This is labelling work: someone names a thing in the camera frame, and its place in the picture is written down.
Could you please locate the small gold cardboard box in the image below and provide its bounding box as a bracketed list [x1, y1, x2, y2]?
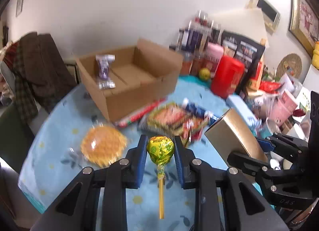
[204, 108, 268, 162]

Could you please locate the yellow waffle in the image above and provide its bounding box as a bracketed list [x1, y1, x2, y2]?
[80, 125, 128, 168]

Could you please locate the yellow green lollipop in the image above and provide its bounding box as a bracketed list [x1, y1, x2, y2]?
[147, 136, 175, 219]

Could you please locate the green cereal snack bag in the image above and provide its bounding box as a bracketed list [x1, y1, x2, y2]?
[138, 102, 208, 146]

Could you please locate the red foil bag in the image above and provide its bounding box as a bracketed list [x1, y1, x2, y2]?
[259, 80, 282, 93]

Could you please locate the blue floral tablecloth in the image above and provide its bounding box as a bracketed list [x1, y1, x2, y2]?
[18, 77, 229, 230]

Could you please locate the blue tablet tube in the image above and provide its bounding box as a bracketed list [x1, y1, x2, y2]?
[181, 98, 219, 126]

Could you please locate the long red white stick packet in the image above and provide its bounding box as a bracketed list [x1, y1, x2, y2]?
[114, 97, 167, 128]

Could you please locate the red plastic canister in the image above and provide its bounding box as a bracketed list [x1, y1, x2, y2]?
[210, 55, 245, 99]

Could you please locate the black snack pouch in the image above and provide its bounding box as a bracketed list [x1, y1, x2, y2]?
[221, 30, 265, 94]

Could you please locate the yellow green fruit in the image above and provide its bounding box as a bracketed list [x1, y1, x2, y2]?
[198, 67, 211, 81]

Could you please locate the pink canister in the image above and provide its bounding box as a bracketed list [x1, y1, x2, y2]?
[202, 42, 224, 78]

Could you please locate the purple silver snack packet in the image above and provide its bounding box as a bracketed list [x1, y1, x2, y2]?
[95, 54, 116, 89]

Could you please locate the white foam board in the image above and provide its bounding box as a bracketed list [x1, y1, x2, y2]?
[211, 8, 269, 48]

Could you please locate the orange filled plastic jar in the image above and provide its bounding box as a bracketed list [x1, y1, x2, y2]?
[179, 52, 194, 76]

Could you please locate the gold framed picture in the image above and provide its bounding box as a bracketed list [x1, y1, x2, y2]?
[289, 0, 318, 57]

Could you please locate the brown jacket on chair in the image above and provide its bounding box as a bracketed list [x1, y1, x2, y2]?
[20, 32, 77, 113]

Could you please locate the purple label clear jar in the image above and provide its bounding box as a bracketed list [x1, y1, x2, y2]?
[178, 21, 202, 53]

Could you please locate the open brown cardboard box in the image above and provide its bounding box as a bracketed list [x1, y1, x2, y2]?
[76, 39, 183, 122]

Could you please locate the plaid garment on chair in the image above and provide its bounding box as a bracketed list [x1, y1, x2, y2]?
[12, 43, 38, 124]

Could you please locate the round woven wall ornament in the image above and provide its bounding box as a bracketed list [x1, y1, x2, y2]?
[276, 53, 302, 78]

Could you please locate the wall fuse box panel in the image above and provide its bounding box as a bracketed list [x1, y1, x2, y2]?
[247, 0, 281, 32]

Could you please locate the small framed wall picture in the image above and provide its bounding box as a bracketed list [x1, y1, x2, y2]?
[16, 0, 24, 17]

